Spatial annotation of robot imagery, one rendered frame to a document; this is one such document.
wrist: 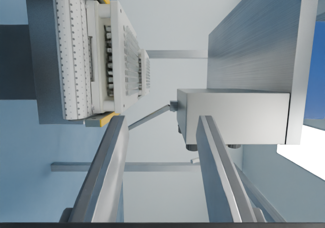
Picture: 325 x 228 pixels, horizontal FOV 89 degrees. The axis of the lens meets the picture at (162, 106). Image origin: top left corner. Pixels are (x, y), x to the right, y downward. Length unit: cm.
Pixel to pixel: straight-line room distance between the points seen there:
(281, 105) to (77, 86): 40
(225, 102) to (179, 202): 449
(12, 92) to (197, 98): 50
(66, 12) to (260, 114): 42
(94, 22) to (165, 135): 366
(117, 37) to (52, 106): 21
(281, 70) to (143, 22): 375
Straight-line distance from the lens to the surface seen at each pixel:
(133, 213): 500
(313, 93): 47
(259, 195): 135
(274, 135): 40
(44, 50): 44
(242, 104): 35
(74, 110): 38
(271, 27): 48
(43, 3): 46
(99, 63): 41
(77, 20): 40
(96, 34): 42
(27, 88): 59
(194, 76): 386
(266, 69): 47
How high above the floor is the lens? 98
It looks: level
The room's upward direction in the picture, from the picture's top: 90 degrees clockwise
